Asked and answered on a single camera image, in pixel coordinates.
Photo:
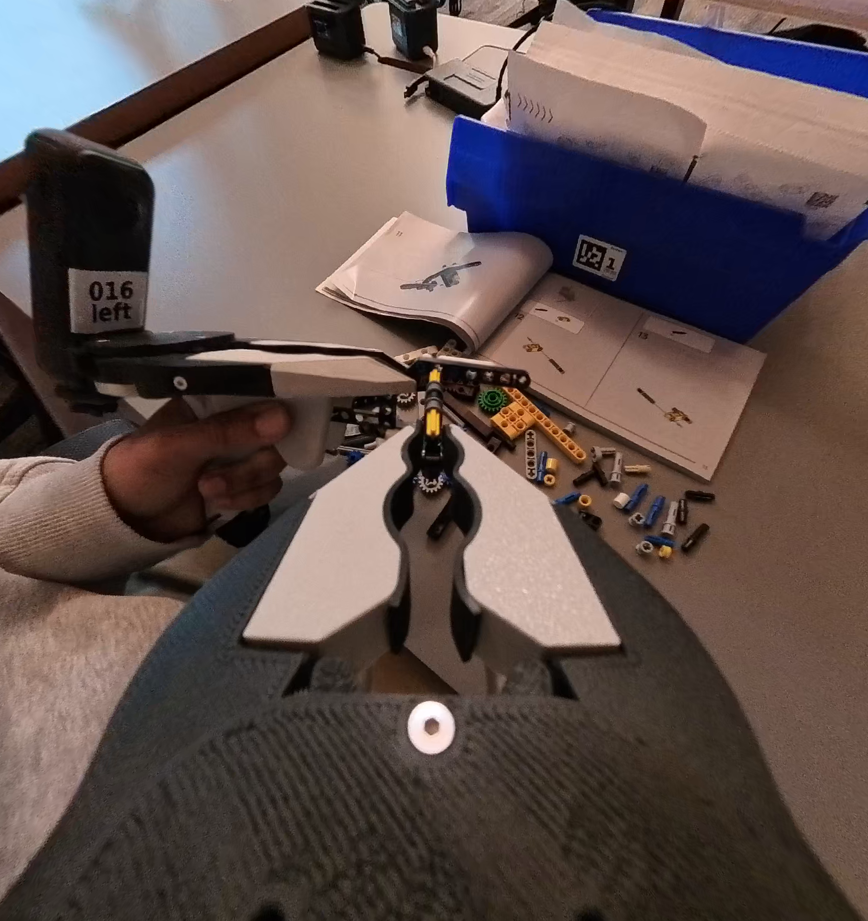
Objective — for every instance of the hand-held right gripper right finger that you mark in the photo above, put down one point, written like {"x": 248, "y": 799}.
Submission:
{"x": 542, "y": 575}

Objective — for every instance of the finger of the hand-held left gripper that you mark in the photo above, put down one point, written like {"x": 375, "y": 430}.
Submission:
{"x": 290, "y": 343}
{"x": 333, "y": 378}

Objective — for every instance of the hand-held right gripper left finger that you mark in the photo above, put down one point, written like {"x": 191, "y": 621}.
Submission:
{"x": 326, "y": 568}

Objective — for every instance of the black yellow lego assembly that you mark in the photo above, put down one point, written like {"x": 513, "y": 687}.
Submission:
{"x": 437, "y": 410}

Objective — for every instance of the person's left forearm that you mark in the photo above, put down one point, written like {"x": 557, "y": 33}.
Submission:
{"x": 45, "y": 511}

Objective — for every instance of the pile of small lego pieces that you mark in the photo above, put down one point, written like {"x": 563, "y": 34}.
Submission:
{"x": 621, "y": 496}

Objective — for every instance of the green lego gear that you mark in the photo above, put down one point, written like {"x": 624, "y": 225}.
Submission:
{"x": 490, "y": 400}

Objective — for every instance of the lego instruction booklet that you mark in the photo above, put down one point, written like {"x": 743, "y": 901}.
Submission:
{"x": 621, "y": 374}

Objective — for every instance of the person's left hand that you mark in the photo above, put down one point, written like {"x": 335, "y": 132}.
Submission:
{"x": 189, "y": 468}

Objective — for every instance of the black charger box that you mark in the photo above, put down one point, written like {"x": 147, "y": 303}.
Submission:
{"x": 413, "y": 29}
{"x": 336, "y": 29}

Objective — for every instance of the person's grey sweatshirt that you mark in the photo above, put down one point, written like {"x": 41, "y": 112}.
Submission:
{"x": 45, "y": 705}

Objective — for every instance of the flat black box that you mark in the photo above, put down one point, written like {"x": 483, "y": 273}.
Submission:
{"x": 470, "y": 79}

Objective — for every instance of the blue plastic bin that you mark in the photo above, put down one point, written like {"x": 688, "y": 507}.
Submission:
{"x": 664, "y": 216}

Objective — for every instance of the white paper bags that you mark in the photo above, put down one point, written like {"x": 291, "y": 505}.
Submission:
{"x": 693, "y": 93}

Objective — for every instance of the yellow lego frame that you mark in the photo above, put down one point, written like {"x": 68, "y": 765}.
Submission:
{"x": 524, "y": 421}

